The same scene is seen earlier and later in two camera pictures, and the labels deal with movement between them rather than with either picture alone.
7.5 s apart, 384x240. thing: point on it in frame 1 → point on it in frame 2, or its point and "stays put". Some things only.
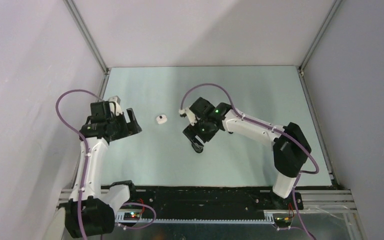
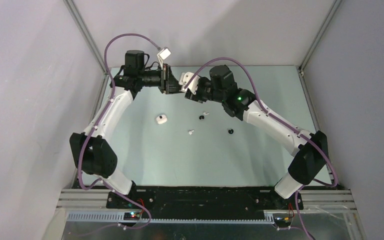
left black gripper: (130, 128) → (169, 83)
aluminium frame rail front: (332, 200) stays put
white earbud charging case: (161, 119) stays put
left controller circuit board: (131, 216) stays put
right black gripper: (191, 131) → (190, 95)
